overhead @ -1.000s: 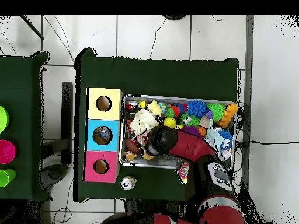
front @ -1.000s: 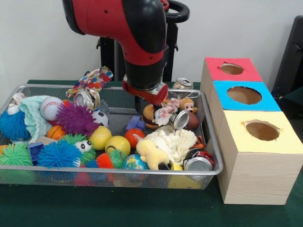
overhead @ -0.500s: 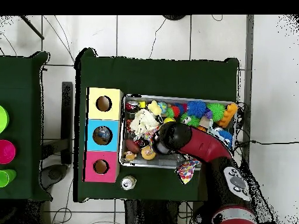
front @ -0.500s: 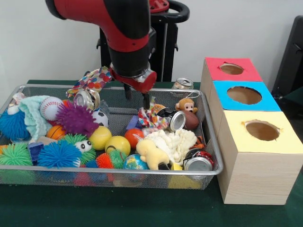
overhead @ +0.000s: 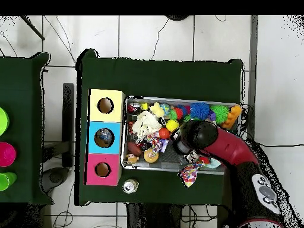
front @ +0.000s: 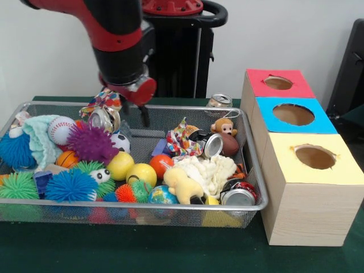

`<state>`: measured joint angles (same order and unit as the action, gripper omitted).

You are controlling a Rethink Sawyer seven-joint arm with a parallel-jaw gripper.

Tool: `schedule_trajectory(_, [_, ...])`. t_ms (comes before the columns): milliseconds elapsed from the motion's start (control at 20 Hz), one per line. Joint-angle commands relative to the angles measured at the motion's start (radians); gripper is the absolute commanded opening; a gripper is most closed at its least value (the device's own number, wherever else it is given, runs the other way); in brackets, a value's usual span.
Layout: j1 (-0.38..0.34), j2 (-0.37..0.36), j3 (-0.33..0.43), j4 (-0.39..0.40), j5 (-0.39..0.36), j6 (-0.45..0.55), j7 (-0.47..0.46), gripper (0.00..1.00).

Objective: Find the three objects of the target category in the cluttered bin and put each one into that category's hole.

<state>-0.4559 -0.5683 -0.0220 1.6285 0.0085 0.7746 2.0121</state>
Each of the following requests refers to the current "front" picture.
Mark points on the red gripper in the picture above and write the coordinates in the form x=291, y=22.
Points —
x=143, y=92

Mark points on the colourful dotted cloth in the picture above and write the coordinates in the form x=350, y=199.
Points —
x=105, y=101

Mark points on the white baseball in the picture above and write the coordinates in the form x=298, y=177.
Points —
x=61, y=129

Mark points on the silver soda can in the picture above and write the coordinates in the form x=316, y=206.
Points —
x=219, y=101

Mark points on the light teal cloth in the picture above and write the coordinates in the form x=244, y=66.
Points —
x=42, y=139

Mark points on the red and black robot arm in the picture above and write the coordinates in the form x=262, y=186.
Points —
x=113, y=42

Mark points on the wooden box with three holes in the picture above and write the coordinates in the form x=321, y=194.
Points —
x=312, y=213

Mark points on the small soccer ball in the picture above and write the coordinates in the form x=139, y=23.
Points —
x=122, y=142

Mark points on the purple spiky ball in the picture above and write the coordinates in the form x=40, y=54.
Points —
x=91, y=142

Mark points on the yellow plush animal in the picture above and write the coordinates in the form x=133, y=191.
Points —
x=183, y=185

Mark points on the brown monkey plush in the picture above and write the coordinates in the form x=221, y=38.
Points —
x=224, y=126

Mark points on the cream fluffy cloth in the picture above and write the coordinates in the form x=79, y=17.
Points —
x=204, y=170

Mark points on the brown toy football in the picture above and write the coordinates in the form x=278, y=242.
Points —
x=229, y=143

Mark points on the dark green tablecloth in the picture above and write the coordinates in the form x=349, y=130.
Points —
x=142, y=250
x=355, y=113

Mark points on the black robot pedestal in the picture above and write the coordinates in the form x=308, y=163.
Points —
x=182, y=57

